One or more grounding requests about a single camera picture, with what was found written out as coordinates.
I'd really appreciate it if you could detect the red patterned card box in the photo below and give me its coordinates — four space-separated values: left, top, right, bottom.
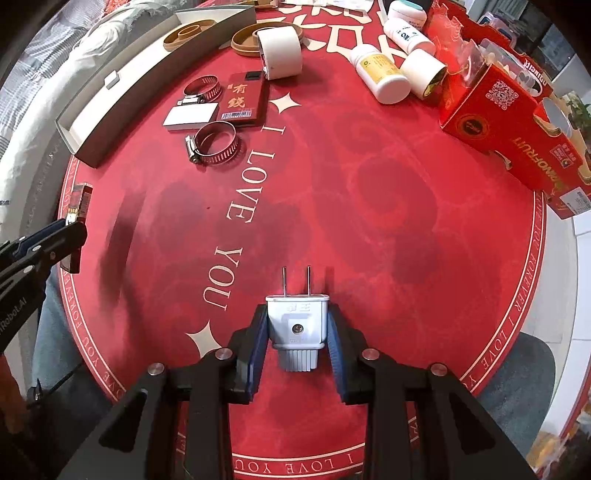
60 183 93 274

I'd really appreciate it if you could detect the small white rectangular box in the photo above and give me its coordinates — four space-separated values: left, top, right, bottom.
104 70 119 90

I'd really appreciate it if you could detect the white tape roll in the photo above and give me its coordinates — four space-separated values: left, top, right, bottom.
259 37 303 80

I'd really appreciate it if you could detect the grey curved sofa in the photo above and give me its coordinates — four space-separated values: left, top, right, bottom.
1 1 196 240

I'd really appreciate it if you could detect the large shallow white tray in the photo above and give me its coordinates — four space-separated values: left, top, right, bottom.
56 5 256 168

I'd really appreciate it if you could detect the round red tablecloth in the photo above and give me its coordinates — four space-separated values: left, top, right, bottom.
57 0 548 480

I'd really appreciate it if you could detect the grey stool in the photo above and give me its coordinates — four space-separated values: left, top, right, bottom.
478 333 556 456

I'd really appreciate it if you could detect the white flat card box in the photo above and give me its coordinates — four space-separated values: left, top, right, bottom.
162 103 218 131

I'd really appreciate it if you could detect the brown disc with hole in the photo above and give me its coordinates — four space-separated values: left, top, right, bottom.
162 19 216 52

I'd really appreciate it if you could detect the red phone case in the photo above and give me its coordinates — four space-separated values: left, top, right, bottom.
217 70 269 127

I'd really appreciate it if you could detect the yellow label white bottle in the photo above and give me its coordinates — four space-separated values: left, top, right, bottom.
349 44 411 105

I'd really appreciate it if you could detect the brown disc on table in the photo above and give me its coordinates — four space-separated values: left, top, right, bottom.
230 21 304 57

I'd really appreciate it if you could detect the white tube container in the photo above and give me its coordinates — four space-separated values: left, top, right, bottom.
400 49 447 100

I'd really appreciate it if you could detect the red fruit carton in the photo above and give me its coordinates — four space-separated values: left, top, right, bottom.
424 1 590 219

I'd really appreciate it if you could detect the blue label white bottle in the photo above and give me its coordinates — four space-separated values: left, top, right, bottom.
384 18 436 56

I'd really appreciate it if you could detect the white teal lid jar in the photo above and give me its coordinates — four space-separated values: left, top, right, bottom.
387 0 427 30

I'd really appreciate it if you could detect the lower metal hose clamp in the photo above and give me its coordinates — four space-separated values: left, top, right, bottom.
184 121 239 166

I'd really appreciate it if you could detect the metal hose clamp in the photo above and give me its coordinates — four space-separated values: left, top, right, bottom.
184 121 239 166
176 75 222 106

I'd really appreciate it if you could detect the upper metal hose clamp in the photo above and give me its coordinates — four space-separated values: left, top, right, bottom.
176 75 222 106

